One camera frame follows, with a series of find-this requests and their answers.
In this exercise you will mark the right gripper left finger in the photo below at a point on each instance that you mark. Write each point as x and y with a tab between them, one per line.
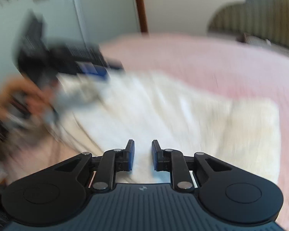
108	165

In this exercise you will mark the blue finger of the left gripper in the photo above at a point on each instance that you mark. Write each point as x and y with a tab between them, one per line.
94	71

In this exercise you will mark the person's left hand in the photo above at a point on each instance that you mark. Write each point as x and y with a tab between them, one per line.
23	94

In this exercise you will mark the cream white pants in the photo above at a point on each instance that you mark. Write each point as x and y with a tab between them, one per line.
97	115

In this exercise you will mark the pink bed sheet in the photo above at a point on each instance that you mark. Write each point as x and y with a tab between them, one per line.
217	66

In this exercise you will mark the brown wooden door frame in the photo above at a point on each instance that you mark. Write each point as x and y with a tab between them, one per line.
142	16

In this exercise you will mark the white wardrobe door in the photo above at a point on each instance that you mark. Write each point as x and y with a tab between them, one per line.
85	21

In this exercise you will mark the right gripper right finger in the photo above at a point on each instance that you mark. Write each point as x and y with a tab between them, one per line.
174	162

